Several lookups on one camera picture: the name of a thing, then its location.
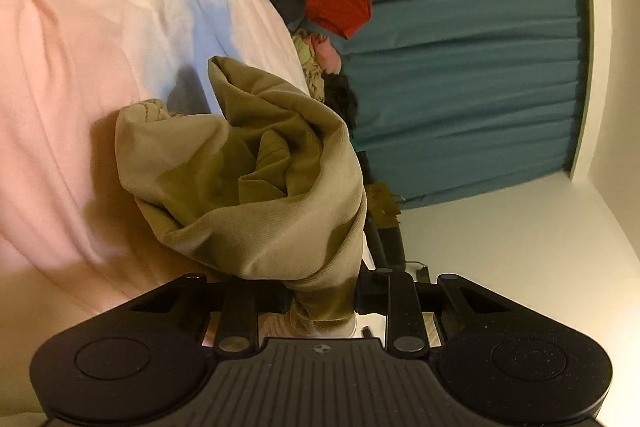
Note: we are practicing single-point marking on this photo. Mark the wide blue curtain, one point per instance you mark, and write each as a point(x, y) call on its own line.
point(465, 82)

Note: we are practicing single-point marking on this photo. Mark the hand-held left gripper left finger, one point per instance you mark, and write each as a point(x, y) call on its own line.
point(240, 302)

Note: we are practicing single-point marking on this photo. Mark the pink folded cloth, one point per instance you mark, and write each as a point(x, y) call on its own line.
point(327, 54)

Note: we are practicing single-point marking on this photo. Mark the red shirt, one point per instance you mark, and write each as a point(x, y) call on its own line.
point(340, 9)

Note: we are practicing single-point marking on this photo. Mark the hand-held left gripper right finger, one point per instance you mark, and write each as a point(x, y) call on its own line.
point(370, 297)

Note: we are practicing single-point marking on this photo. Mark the pastel duvet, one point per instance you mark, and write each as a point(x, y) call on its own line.
point(75, 82)

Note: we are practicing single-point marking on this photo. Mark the tan hoodie with white print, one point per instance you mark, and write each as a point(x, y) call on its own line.
point(260, 187)

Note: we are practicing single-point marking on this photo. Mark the beige crumpled clothing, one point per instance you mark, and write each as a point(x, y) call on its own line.
point(310, 72)

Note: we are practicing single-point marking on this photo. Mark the black clothes pile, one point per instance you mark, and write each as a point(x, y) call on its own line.
point(340, 99)

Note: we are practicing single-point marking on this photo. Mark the brown paper bag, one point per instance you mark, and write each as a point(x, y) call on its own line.
point(382, 204)

